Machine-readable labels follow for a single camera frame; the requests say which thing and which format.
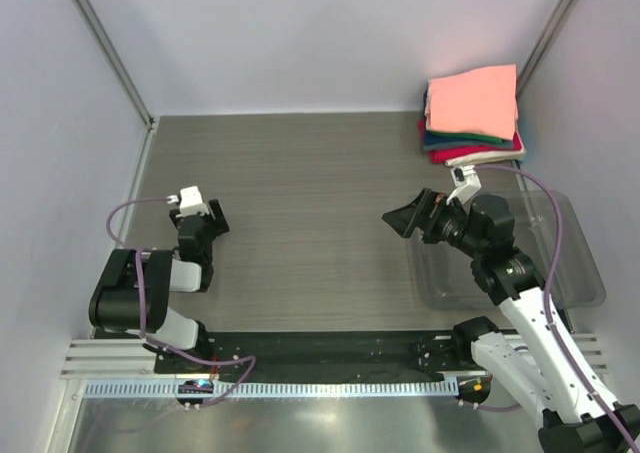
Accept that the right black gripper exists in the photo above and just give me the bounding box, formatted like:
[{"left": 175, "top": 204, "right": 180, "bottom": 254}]
[{"left": 383, "top": 187, "right": 486, "bottom": 259}]

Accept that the salmon pink t-shirt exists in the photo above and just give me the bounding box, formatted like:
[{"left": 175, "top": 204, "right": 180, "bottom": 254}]
[{"left": 425, "top": 64, "right": 518, "bottom": 141}]

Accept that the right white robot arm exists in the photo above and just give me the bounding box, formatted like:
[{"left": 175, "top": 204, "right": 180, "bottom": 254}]
[{"left": 382, "top": 189, "right": 639, "bottom": 452}]

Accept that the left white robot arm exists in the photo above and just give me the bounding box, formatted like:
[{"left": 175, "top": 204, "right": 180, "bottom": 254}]
[{"left": 88, "top": 196, "right": 229, "bottom": 373}]

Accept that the clear plastic bin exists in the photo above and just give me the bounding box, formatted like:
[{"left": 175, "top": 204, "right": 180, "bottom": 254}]
[{"left": 408, "top": 190, "right": 606, "bottom": 311}]

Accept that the folded red t-shirt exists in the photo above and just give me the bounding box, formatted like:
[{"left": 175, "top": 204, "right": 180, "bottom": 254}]
[{"left": 416, "top": 118, "right": 506, "bottom": 166}]

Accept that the folded blue t-shirt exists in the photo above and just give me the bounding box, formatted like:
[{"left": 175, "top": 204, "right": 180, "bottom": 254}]
[{"left": 420, "top": 89, "right": 444, "bottom": 146}]

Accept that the folded green t-shirt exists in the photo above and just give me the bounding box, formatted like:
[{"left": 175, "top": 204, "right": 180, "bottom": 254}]
[{"left": 433, "top": 131, "right": 513, "bottom": 143}]

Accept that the folded cream t-shirt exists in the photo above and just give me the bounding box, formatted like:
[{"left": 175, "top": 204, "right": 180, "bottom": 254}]
[{"left": 445, "top": 130, "right": 526, "bottom": 167}]

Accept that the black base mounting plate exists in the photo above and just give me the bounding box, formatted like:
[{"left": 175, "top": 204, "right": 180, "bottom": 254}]
[{"left": 154, "top": 330, "right": 486, "bottom": 374}]

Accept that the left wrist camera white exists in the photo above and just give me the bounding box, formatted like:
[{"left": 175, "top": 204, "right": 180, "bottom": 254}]
[{"left": 165, "top": 186, "right": 211, "bottom": 217}]

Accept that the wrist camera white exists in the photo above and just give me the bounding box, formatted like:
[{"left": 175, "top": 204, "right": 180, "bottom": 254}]
[
  {"left": 446, "top": 165, "right": 482, "bottom": 205},
  {"left": 165, "top": 186, "right": 211, "bottom": 217}
]

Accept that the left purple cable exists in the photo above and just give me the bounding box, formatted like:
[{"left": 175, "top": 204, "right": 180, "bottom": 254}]
[{"left": 105, "top": 195, "right": 258, "bottom": 434}]

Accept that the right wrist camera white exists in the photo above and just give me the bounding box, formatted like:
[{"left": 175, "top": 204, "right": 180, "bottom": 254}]
[{"left": 446, "top": 165, "right": 482, "bottom": 205}]

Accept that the aluminium front rail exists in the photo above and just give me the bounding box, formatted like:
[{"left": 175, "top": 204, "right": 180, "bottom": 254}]
[{"left": 60, "top": 333, "right": 608, "bottom": 378}]

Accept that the white slotted cable duct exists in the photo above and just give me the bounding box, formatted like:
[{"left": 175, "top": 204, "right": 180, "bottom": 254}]
[{"left": 84, "top": 378, "right": 459, "bottom": 399}]

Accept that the left aluminium frame post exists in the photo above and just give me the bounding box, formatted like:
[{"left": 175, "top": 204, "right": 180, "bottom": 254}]
[{"left": 72, "top": 0, "right": 154, "bottom": 130}]

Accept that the aluminium frame post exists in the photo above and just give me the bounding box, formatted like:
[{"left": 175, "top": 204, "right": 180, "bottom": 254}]
[
  {"left": 516, "top": 0, "right": 579, "bottom": 98},
  {"left": 72, "top": 0, "right": 154, "bottom": 130}
]

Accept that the right aluminium frame post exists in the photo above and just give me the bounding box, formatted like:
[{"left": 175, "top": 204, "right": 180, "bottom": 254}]
[{"left": 516, "top": 0, "right": 579, "bottom": 98}]

